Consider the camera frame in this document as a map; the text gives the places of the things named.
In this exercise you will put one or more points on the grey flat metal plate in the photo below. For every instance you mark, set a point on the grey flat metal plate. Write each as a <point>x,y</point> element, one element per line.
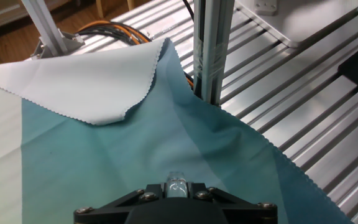
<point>306,18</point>

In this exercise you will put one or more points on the blue green white tablecloth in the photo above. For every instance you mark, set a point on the blue green white tablecloth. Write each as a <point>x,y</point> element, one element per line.
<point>135,149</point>

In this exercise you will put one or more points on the aluminium frame post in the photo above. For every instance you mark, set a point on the aluminium frame post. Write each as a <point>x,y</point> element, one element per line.
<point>43,25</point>

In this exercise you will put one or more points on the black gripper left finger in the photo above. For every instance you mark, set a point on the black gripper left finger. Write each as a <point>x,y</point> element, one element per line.
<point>110,211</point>

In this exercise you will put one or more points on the small white plastic block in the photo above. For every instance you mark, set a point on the small white plastic block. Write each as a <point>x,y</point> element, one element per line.
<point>265,7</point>

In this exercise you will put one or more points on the metal corner bracket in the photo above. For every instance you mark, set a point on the metal corner bracket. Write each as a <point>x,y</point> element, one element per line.
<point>71,42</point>

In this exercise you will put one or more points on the aluminium frame bar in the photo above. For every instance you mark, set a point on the aluminium frame bar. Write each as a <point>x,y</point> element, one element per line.
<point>213,46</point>

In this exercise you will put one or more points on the orange tube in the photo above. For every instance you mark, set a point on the orange tube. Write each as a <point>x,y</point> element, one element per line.
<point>104,22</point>

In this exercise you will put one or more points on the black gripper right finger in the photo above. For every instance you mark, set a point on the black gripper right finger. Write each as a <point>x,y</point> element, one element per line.
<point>247,213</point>

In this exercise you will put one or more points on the light wooden furniture leg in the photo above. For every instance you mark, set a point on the light wooden furniture leg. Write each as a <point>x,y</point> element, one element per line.
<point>99,8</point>
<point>130,4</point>

